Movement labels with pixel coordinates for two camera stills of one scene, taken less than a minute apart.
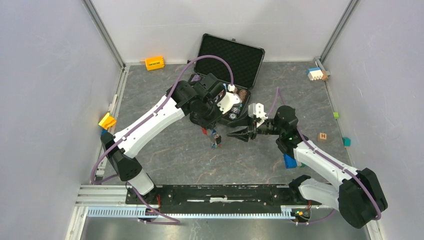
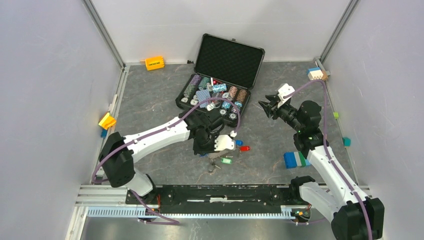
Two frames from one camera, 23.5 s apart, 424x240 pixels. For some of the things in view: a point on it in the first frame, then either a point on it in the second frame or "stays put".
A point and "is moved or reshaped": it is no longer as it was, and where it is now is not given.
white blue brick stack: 315,73 stays put
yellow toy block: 154,63 stays put
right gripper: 244,134 -> 269,109
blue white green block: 290,162 stays put
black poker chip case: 227,60 stays put
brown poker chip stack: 243,94 stays put
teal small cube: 347,141 stays put
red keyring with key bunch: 217,143 is moved or reshaped
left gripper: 207,124 -> 198,150
